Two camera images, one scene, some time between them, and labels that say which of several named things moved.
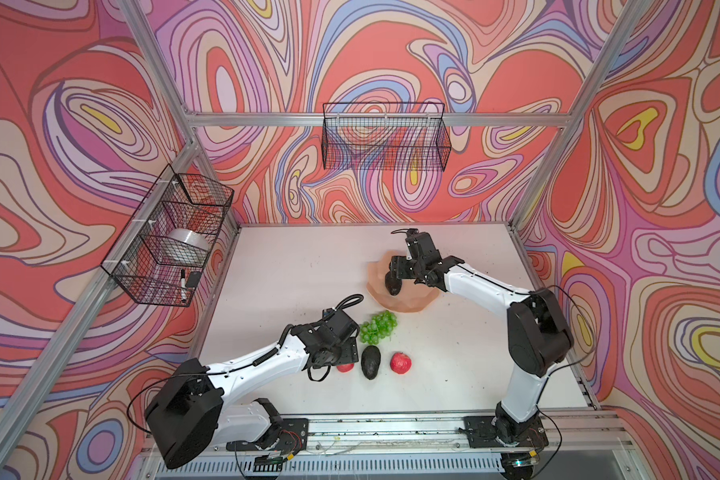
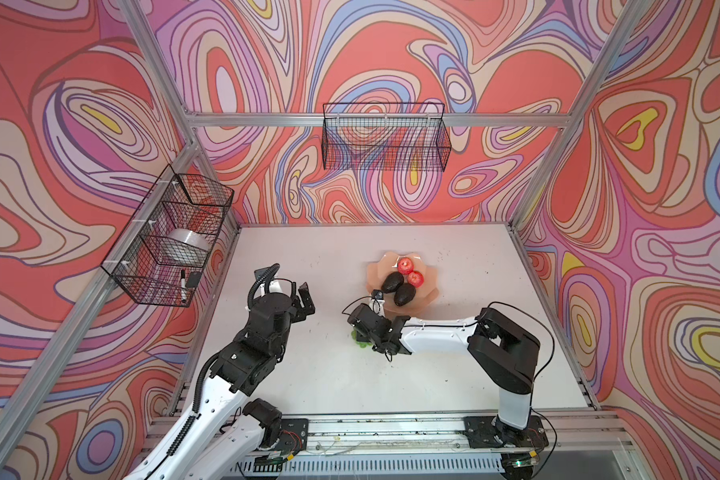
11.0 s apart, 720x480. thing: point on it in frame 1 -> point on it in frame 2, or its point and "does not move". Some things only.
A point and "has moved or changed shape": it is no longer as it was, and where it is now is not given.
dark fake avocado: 393,285 does not move
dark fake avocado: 370,359 -> 404,293
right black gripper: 398,267 -> 361,338
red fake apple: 400,363 has moved or changed shape
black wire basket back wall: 389,136 does not move
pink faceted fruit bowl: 412,296 does not move
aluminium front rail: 420,434 does not move
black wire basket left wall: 160,254 does not move
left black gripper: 351,353 -> 305,300
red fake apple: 345,368 has moved or changed shape
